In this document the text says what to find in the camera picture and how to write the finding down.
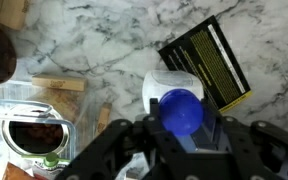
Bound black card yellow text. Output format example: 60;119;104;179
157;14;253;114

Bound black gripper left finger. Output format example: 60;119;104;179
54;97;186;180

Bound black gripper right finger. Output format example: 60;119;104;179
201;97;288;180

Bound orange snack bag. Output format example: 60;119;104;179
1;161;36;180

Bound glass jar metal clasp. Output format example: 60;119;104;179
0;105;71;158

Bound clear plastic box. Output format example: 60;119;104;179
0;79;77;169

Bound white bottle blue cap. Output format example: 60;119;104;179
141;69;205;138

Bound wooden block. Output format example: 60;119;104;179
31;73;89;93
94;101;113;137

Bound wooden box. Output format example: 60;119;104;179
0;0;31;32

